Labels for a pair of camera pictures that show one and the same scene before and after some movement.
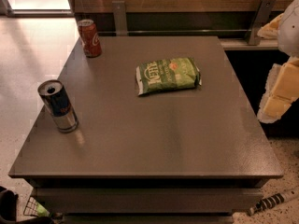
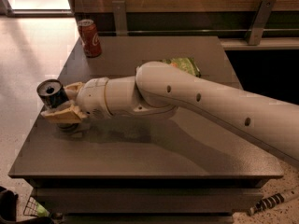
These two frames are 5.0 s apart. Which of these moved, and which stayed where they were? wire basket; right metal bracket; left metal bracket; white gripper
Moved: white gripper
Stayed: wire basket; right metal bracket; left metal bracket
